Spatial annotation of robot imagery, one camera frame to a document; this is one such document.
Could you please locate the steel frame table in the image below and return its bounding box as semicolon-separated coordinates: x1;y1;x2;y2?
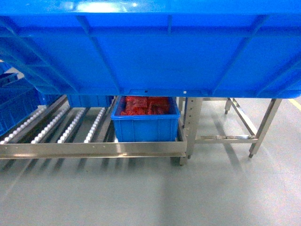
177;97;282;162

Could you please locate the blue crate back on shelf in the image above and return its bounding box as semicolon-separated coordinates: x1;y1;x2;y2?
67;95;114;108

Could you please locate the large blue plastic crate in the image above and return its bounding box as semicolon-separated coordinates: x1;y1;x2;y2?
0;0;301;99

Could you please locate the blue crate on left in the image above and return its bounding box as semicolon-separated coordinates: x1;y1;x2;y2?
0;61;60;135

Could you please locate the blue crate with red items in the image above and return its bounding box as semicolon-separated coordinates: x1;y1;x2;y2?
111;96;180;142

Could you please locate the stainless steel roller shelf rack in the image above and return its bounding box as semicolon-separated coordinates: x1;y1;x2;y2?
0;94;203;167

